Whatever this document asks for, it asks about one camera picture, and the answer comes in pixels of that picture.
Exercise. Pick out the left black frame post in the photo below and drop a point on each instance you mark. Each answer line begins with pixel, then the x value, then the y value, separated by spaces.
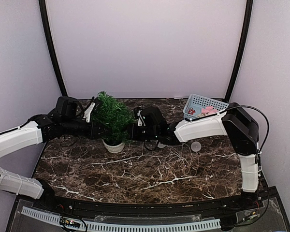
pixel 51 47

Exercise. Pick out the red ornament tag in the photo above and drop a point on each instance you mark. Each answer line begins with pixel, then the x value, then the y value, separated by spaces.
pixel 191 111

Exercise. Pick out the white tree pot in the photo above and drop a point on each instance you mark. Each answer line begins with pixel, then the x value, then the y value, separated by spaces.
pixel 114 148

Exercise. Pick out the pink bow ornaments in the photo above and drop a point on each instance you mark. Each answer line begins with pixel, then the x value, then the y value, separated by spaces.
pixel 208 110

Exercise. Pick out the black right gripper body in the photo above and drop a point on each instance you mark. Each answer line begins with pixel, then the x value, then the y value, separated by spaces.
pixel 136 136

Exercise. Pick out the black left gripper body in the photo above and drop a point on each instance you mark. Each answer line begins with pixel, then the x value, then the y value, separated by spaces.
pixel 93 129

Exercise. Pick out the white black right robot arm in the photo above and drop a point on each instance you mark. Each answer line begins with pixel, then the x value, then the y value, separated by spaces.
pixel 234 122

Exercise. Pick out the perforated cable duct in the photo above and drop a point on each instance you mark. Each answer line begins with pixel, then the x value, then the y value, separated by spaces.
pixel 69 224

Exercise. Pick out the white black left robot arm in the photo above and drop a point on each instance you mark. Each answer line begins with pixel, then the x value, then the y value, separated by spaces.
pixel 68 117

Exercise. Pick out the blue plastic basket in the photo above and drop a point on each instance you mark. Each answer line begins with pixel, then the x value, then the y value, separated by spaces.
pixel 198 102

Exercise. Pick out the small green christmas tree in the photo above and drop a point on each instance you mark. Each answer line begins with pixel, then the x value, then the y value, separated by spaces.
pixel 114 115

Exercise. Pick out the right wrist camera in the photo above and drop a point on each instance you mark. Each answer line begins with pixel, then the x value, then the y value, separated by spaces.
pixel 137 113

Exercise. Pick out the black front rail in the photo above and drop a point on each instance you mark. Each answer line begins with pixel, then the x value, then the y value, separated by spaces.
pixel 220 207

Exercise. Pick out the right black frame post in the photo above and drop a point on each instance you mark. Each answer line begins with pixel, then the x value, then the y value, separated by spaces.
pixel 240 50

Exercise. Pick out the black frame post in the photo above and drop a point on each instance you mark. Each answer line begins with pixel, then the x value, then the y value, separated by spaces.
pixel 51 47
pixel 240 50

